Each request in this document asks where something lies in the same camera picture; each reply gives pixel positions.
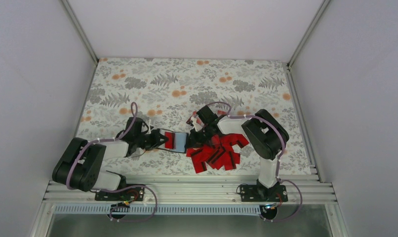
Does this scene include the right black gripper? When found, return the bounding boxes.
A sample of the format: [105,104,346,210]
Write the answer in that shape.
[185,124,213,150]

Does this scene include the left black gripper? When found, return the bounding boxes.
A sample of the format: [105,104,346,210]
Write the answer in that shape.
[135,129,168,151]

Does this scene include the black card holder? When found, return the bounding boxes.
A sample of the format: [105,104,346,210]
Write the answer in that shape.
[157,129,188,154]

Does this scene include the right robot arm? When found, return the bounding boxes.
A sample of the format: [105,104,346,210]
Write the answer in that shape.
[185,106,289,201]

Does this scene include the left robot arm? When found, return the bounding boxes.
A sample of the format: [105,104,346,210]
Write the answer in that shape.
[52,117,169,200]

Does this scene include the red card bottom left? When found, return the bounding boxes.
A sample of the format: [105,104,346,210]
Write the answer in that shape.
[191,155,207,173]

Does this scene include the red card right edge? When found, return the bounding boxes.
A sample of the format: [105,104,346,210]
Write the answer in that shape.
[224,134,249,149]

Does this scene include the red card bottom middle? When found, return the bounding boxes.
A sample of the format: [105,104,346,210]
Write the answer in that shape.
[223,151,240,170]

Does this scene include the floral patterned table mat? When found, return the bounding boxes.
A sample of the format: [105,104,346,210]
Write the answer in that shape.
[77,58,311,175]

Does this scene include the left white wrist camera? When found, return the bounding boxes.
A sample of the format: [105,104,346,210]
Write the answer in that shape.
[144,120,154,134]

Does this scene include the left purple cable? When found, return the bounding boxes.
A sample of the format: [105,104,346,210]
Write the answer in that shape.
[65,102,158,223]

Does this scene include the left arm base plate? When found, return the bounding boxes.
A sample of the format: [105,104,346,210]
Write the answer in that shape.
[94,184,145,202]

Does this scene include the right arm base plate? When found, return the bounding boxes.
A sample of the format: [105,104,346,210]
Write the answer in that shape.
[236,184,288,202]

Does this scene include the aluminium rail frame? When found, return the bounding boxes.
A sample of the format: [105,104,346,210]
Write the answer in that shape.
[31,171,348,237]

